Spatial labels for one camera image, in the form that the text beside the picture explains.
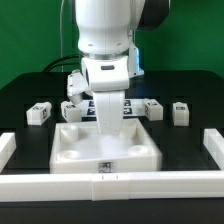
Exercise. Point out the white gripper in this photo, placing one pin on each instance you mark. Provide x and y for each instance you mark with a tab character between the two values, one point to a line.
108	80

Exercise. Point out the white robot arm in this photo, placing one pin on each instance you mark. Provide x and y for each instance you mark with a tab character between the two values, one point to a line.
106	30

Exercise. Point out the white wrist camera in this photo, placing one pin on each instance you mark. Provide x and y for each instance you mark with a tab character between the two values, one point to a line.
76	86

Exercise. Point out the white square table top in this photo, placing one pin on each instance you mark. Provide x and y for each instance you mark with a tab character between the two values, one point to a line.
80	148

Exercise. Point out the white sheet with fiducial markers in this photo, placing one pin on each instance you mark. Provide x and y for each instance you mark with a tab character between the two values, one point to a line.
132	108

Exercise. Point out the white U-shaped obstacle fence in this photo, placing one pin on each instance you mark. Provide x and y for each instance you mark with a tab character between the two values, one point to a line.
61	187

